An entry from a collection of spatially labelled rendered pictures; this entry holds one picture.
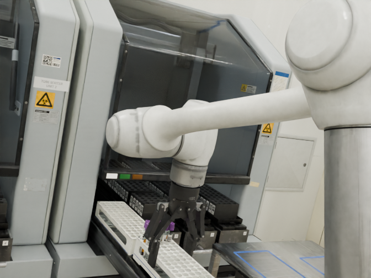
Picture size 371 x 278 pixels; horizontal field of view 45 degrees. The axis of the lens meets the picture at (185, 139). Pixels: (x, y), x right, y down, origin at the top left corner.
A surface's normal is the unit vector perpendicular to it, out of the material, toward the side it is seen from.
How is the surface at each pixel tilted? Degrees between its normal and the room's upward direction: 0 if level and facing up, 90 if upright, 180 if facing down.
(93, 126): 90
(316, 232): 90
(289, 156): 90
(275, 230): 90
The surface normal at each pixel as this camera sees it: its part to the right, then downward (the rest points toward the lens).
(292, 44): -0.74, -0.19
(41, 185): 0.50, 0.25
